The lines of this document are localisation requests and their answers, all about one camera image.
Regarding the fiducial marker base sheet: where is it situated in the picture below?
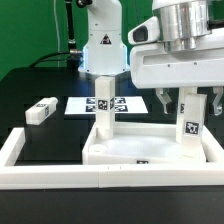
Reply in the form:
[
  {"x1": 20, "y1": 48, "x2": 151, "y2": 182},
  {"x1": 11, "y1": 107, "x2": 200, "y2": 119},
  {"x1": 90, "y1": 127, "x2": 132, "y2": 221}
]
[{"x1": 65, "y1": 96, "x2": 148, "y2": 115}]

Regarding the white hanging cable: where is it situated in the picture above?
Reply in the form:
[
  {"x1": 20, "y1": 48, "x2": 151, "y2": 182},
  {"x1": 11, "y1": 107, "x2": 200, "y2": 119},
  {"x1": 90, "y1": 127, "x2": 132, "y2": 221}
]
[{"x1": 53, "y1": 0, "x2": 62, "y2": 68}]

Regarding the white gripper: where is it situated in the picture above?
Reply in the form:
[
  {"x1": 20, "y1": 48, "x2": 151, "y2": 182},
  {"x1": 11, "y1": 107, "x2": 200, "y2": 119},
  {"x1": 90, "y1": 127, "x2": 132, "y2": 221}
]
[{"x1": 128, "y1": 16, "x2": 224, "y2": 116}]

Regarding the white U-shaped obstacle fence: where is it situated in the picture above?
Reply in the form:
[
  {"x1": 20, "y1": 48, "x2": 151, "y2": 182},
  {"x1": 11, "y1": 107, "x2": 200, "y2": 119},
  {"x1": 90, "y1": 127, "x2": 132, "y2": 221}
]
[{"x1": 0, "y1": 128, "x2": 224, "y2": 189}]

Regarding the white desk top tray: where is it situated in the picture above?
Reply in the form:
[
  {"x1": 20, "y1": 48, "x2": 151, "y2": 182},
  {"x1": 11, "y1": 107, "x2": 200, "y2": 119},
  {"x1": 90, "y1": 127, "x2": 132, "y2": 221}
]
[{"x1": 82, "y1": 122, "x2": 206, "y2": 165}]

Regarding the black camera stand pole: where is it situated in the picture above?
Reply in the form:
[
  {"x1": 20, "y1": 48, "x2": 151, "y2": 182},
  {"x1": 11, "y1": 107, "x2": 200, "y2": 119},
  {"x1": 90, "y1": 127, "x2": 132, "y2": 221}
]
[{"x1": 65, "y1": 0, "x2": 77, "y2": 70}]

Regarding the black cable bundle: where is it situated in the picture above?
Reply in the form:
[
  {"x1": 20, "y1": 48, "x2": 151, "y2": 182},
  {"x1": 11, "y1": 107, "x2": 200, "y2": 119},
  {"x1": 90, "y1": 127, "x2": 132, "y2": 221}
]
[{"x1": 29, "y1": 50, "x2": 83, "y2": 69}]

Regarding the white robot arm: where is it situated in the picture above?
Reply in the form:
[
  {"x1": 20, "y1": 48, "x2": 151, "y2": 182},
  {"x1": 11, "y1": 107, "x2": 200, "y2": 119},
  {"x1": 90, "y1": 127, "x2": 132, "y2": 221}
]
[{"x1": 76, "y1": 0, "x2": 224, "y2": 116}]

